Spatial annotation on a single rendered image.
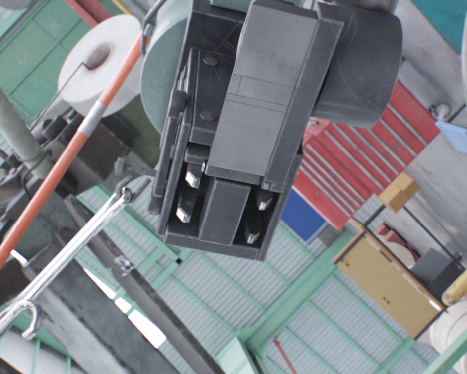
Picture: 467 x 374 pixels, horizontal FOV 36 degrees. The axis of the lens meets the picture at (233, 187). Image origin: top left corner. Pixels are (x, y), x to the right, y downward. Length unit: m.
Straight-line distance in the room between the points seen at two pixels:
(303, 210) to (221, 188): 9.18
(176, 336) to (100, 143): 0.33
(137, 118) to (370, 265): 9.07
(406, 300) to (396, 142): 5.49
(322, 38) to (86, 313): 0.78
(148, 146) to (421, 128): 4.30
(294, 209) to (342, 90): 9.17
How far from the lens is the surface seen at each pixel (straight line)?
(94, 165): 1.16
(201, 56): 0.54
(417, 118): 5.45
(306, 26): 0.41
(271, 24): 0.40
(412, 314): 10.80
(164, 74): 0.59
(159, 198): 0.50
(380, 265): 10.31
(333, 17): 0.41
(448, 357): 3.89
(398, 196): 9.33
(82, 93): 1.06
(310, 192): 5.42
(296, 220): 9.65
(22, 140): 1.07
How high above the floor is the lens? 1.43
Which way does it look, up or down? 1 degrees up
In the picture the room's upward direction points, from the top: 136 degrees counter-clockwise
